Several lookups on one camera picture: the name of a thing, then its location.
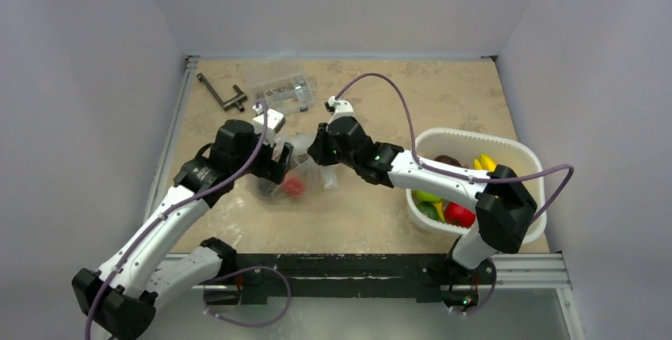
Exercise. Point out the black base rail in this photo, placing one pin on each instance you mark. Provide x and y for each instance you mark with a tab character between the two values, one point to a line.
424	278

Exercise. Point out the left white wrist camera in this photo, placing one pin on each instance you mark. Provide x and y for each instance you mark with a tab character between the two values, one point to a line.
267	121

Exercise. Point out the clear plastic bag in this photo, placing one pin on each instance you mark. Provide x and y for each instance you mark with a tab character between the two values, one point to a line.
315	177

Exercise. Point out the light green fake apple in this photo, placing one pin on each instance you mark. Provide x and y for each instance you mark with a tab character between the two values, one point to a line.
426	197

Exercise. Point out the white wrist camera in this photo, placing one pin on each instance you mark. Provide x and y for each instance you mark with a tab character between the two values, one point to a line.
267	121
338	108

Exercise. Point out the white plastic basket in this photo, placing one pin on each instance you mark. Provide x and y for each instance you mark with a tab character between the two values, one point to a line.
466	147

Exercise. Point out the yellow fake banana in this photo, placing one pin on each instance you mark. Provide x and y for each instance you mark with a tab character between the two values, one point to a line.
484	162

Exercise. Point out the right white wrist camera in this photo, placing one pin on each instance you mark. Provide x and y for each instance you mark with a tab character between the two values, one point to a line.
338	108

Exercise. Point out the dark red fake fruit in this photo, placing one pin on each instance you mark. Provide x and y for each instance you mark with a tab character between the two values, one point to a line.
449	160

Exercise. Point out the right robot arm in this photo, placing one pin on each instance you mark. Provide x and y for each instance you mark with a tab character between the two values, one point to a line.
503	207

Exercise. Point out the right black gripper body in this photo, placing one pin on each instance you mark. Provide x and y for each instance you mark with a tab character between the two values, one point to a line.
323	146

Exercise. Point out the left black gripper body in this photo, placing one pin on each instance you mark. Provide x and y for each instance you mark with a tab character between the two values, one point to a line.
263	166

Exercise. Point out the red apple in basket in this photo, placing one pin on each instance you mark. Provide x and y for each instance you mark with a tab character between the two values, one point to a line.
458	215

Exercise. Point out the clear plastic screw box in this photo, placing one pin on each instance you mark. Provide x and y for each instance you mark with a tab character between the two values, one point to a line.
281	83

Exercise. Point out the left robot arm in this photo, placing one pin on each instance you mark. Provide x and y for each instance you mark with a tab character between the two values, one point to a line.
122	296

